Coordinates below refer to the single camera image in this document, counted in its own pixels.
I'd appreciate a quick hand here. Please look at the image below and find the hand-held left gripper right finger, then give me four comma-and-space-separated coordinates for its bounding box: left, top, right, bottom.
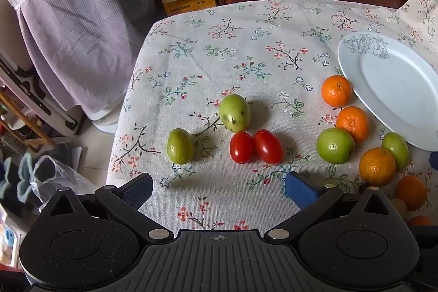
263, 170, 399, 243

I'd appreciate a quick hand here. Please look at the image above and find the white round base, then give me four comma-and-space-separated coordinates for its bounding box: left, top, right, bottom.
92, 107, 121, 135

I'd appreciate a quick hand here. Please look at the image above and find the white plate with flower drawing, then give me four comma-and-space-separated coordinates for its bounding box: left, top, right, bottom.
337, 31, 438, 152

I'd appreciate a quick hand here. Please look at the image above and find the green jujube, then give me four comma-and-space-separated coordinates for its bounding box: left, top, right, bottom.
166, 128, 195, 165
219, 94, 251, 133
316, 128, 355, 164
381, 132, 410, 171

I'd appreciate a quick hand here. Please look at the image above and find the lilac checked cloth cover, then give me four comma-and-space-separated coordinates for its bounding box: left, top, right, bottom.
0, 0, 161, 122

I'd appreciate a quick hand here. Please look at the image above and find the brown longan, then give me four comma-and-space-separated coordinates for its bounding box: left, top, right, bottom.
390, 198, 408, 221

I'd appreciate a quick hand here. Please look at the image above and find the floral tablecloth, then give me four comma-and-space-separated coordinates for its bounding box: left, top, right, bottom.
104, 0, 438, 231

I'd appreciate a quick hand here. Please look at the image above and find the blue fuzzy slipper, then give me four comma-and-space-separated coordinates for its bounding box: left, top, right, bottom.
18, 152, 39, 193
0, 157, 15, 207

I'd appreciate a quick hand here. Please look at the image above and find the clear plastic bag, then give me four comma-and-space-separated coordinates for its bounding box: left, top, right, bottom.
29, 155, 98, 205

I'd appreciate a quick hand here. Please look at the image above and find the wooden rack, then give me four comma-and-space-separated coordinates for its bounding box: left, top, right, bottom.
0, 87, 57, 153

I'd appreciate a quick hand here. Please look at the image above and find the red cherry tomato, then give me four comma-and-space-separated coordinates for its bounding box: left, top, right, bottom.
229, 131, 254, 164
253, 129, 284, 164

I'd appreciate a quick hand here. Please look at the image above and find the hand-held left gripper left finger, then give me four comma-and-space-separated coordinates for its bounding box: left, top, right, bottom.
39, 173, 175, 244

